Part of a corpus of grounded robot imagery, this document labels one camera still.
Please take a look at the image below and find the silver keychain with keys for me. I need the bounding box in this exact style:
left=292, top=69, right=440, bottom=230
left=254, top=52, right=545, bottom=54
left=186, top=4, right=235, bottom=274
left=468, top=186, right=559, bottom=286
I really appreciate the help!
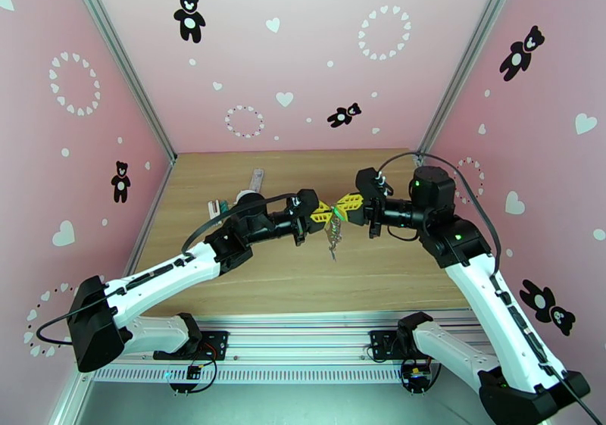
left=323, top=208, right=347, bottom=263

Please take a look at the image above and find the small white stapler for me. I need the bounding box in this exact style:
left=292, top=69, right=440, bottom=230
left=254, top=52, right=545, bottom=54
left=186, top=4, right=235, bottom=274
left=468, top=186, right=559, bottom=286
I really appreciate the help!
left=207, top=198, right=232, bottom=221

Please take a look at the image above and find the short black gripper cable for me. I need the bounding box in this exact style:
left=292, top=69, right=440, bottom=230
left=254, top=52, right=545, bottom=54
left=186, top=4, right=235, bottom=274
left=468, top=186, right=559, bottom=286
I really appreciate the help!
left=386, top=226, right=419, bottom=242

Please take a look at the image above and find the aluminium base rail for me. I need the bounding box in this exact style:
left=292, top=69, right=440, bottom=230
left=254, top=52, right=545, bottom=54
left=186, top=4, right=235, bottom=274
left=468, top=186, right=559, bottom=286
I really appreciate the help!
left=94, top=311, right=495, bottom=386

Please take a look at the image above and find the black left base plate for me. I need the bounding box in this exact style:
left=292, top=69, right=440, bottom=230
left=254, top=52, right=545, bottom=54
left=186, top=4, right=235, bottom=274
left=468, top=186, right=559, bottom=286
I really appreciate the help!
left=198, top=330, right=230, bottom=361

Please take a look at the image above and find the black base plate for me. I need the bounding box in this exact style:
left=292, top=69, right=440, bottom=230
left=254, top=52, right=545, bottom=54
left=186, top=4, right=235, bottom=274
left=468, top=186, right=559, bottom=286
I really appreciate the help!
left=369, top=330, right=404, bottom=361
left=198, top=330, right=230, bottom=361

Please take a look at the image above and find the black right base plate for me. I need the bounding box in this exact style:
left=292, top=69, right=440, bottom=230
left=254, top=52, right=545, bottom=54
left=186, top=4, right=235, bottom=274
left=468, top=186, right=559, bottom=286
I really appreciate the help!
left=369, top=330, right=404, bottom=361

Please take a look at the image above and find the aluminium frame post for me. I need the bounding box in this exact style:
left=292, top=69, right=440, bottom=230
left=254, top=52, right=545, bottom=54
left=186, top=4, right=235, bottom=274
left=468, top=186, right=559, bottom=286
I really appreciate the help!
left=64, top=0, right=179, bottom=162
left=415, top=0, right=527, bottom=161

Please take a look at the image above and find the black base wire loop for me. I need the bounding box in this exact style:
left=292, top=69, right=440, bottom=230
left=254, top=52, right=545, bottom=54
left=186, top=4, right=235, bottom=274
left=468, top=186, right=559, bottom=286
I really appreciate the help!
left=399, top=350, right=444, bottom=396
left=169, top=345, right=221, bottom=395

